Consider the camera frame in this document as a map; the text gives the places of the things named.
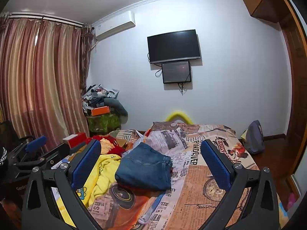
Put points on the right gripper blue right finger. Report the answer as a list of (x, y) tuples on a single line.
[(250, 200)]

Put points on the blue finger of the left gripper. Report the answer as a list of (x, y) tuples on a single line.
[(34, 145)]

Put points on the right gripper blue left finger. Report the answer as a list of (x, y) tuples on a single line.
[(40, 210)]

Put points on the blue denim jacket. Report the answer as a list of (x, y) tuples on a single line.
[(145, 167)]

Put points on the red white box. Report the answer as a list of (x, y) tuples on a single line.
[(75, 139)]

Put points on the pink croc shoe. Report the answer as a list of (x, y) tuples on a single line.
[(291, 201)]

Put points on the grey blue backpack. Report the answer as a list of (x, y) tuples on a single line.
[(253, 139)]

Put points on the green patterned box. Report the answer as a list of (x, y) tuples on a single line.
[(103, 124)]

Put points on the newspaper print bed cover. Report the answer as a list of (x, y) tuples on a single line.
[(194, 193)]

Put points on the orange box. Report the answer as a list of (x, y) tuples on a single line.
[(100, 111)]

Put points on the red plush toy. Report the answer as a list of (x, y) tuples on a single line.
[(109, 145)]

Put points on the yellow cartoon garment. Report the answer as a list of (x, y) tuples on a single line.
[(94, 192)]

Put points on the striped pink curtain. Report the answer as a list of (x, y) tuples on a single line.
[(44, 67)]

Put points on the dark grey cushion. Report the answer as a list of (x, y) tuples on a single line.
[(116, 105)]

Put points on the yellow curved pillow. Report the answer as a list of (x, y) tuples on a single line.
[(179, 115)]

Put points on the white air conditioner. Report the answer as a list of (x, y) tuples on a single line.
[(114, 25)]

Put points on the small black wall monitor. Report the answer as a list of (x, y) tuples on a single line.
[(176, 72)]

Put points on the black wall television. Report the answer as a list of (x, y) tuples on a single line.
[(173, 46)]

